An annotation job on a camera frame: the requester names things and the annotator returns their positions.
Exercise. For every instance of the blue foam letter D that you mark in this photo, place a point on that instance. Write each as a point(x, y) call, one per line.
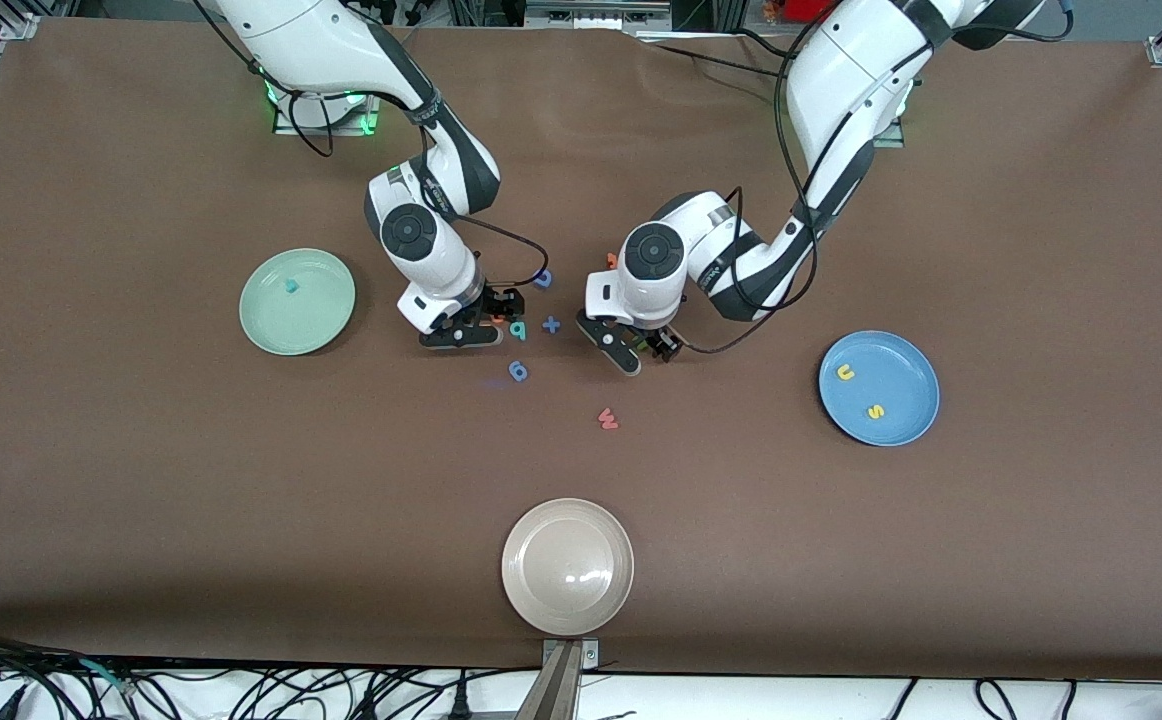
point(544, 283)

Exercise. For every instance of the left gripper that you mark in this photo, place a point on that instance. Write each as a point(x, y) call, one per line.
point(663, 342)

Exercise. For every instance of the blue foam plus sign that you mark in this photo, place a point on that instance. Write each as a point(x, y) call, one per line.
point(551, 324)

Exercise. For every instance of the grey metal equipment rack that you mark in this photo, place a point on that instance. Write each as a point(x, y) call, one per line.
point(591, 15)

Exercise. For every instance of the pale green plate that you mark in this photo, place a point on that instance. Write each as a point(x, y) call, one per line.
point(286, 320)

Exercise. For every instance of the black power plug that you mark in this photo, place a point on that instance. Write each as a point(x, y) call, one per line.
point(460, 705)

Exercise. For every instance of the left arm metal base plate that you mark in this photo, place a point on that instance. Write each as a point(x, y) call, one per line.
point(896, 138)

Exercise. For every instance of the pink foam letter w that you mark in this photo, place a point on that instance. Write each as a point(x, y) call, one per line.
point(608, 421)

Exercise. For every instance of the aluminium camera post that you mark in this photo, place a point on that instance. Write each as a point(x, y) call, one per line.
point(559, 690)

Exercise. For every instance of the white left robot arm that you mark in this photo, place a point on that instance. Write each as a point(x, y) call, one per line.
point(841, 70)

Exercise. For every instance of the blue plate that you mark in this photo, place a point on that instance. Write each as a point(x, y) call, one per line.
point(891, 385)

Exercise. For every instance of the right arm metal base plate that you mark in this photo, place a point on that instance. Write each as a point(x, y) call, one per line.
point(286, 127)

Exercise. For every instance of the blue foam letter g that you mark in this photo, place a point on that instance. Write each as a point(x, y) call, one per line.
point(522, 377)

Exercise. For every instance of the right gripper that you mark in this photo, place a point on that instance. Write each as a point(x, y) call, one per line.
point(497, 305)

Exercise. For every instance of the red box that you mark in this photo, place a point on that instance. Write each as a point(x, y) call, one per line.
point(801, 8)

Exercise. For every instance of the beige plate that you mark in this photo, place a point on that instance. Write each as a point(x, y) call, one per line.
point(566, 570)

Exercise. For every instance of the teal foam letter b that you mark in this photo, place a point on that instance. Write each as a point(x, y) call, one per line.
point(520, 331)

